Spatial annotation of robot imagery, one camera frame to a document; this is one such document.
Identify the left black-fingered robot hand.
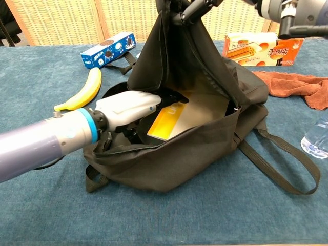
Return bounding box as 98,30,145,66
95,90,191,144

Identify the right black-fingered robot hand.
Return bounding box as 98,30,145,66
170,0,224,25

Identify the yellow and white book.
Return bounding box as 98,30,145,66
147,98,230,141

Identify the black fabric backpack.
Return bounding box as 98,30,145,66
83,0,321,195

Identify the clear plastic water bottle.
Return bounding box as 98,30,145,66
300,111,328,160

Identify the yellow banana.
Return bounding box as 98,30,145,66
53,67,103,112

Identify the blue cookie box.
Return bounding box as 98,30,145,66
80,31,137,69

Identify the orange snack box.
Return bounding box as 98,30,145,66
222,32,305,67

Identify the woven folding screen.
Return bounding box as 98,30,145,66
5,0,280,47

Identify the blue table mat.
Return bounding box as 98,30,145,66
0,39,328,244

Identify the brown towel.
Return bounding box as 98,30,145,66
252,71,328,111

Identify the black tripod stand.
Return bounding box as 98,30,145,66
0,0,23,47

